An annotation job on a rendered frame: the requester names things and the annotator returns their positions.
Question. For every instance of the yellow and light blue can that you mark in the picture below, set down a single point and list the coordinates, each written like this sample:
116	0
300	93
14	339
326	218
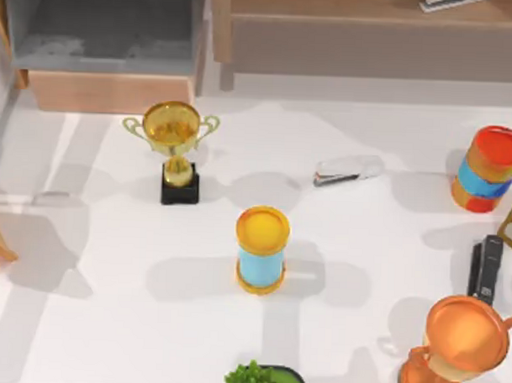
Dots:
261	259

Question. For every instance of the white stapler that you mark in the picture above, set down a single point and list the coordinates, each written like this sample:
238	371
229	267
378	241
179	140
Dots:
349	169

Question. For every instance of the gold trophy with black base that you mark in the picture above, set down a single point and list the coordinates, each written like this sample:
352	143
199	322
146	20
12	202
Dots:
170	127

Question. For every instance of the pale wooden drawer front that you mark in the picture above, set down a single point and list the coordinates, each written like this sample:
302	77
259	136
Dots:
112	92

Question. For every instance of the green plant in black pot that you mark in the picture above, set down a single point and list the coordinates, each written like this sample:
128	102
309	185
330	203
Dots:
266	381

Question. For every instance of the wooden open shelf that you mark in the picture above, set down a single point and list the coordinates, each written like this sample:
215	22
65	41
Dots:
371	36

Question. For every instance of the grey pierced drawer inside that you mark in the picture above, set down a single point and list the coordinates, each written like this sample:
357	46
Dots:
106	31

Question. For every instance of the red, orange and blue can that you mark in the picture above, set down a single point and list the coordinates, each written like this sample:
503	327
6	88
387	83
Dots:
488	174

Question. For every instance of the black stapler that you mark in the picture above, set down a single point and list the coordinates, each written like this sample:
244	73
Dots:
486	269

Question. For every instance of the copper trophy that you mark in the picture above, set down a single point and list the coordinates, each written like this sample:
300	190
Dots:
465	346

